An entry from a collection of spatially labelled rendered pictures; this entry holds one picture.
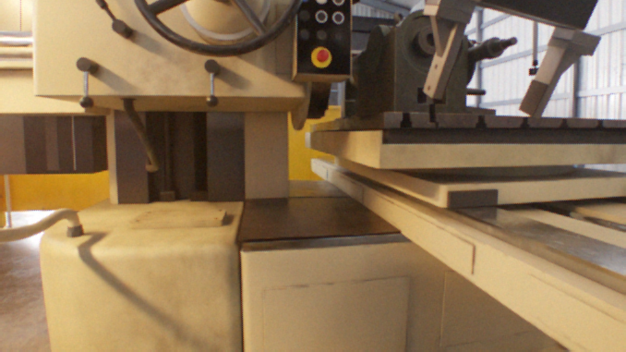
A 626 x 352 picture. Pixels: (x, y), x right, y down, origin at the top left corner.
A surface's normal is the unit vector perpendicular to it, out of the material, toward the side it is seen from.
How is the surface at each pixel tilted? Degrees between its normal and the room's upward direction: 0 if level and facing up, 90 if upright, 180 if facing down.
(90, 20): 90
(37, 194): 90
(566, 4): 113
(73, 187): 90
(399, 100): 90
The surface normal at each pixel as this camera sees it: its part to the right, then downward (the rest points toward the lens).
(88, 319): -0.07, 0.07
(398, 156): 0.18, 0.07
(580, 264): -0.98, 0.01
